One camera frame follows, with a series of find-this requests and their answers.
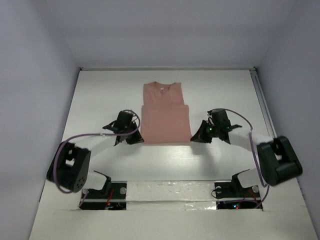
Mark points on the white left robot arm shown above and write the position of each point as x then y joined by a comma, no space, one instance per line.
69,169

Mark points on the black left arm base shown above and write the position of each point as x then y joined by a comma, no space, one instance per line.
111,198

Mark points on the aluminium table rail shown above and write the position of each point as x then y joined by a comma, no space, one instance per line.
167,68
262,103

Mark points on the aluminium right table rail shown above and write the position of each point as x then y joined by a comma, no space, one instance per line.
262,103

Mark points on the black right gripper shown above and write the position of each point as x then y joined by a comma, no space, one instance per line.
200,136

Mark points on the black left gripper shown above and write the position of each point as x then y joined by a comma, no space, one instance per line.
136,139

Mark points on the pink printed t-shirt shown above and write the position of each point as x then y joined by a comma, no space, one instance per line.
164,114

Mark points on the aluminium back table rail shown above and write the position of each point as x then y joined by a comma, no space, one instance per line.
167,68

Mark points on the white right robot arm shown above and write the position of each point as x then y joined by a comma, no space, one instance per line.
275,158

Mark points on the white foam front board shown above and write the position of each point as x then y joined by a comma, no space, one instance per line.
58,218

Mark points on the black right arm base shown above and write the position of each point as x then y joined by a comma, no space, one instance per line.
232,196

